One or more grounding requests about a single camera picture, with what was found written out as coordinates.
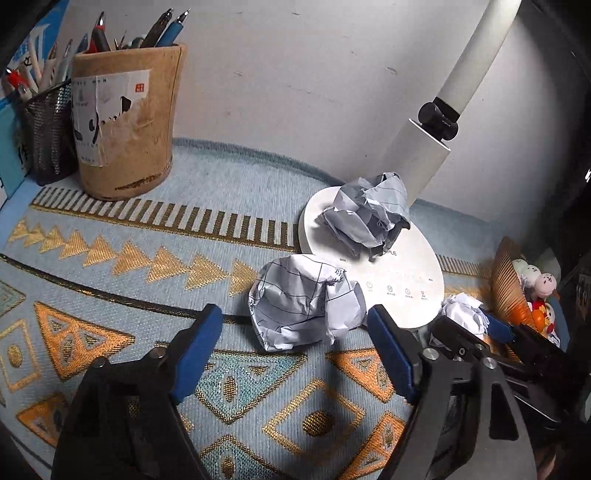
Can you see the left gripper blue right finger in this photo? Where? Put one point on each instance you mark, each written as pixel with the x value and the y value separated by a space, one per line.
pixel 425 377

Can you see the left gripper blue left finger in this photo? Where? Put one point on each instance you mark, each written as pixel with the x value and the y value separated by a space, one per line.
pixel 123 422

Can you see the paper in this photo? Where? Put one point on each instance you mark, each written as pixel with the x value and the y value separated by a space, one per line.
pixel 369 214
pixel 466 311
pixel 301 299

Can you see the pastel dango plush toy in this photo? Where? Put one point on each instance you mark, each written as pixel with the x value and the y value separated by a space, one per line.
pixel 535 283

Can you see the white kitty fries plush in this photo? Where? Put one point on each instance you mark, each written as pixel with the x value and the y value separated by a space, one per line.
pixel 544 320

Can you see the brown woven basket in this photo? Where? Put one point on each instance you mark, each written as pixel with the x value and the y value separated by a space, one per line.
pixel 510 303

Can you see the patterned blue woven mat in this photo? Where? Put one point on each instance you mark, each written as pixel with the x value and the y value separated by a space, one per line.
pixel 83 278

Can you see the white desk lamp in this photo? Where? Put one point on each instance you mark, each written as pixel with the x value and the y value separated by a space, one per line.
pixel 408 280

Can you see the black mesh pen holder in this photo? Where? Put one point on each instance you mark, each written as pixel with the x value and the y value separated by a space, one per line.
pixel 47 120

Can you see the cork pen holder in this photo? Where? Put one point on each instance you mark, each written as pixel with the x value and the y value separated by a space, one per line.
pixel 123 107

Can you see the blue cover workbook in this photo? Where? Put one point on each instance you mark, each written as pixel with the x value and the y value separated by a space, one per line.
pixel 15 159

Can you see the dark monitor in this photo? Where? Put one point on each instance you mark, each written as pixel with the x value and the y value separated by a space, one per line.
pixel 568 209

